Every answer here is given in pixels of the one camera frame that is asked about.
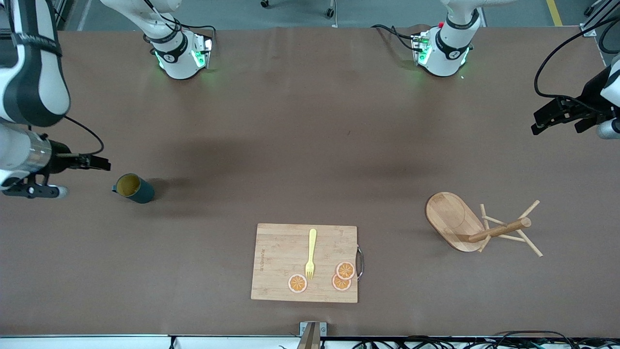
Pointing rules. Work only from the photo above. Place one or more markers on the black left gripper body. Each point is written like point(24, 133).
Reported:
point(592, 92)

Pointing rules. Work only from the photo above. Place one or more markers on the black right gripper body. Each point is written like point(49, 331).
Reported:
point(60, 158)

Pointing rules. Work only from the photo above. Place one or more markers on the teal cup yellow inside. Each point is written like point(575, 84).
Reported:
point(143, 194)

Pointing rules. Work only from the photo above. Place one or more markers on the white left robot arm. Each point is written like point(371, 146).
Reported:
point(450, 43)

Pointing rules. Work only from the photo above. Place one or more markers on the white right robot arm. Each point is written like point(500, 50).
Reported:
point(34, 72)

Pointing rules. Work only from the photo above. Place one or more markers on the wooden mug rack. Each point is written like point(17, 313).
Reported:
point(450, 218)

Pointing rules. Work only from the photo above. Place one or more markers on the bamboo cutting board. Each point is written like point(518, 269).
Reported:
point(281, 252)

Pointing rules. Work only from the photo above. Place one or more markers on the yellow plastic fork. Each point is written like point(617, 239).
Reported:
point(312, 242)

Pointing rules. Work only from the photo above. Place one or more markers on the orange slice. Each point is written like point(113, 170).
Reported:
point(346, 270)
point(297, 283)
point(339, 285)

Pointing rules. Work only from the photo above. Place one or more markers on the white table edge rail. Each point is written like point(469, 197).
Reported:
point(97, 342)

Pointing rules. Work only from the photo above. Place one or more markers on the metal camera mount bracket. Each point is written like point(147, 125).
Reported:
point(310, 337)

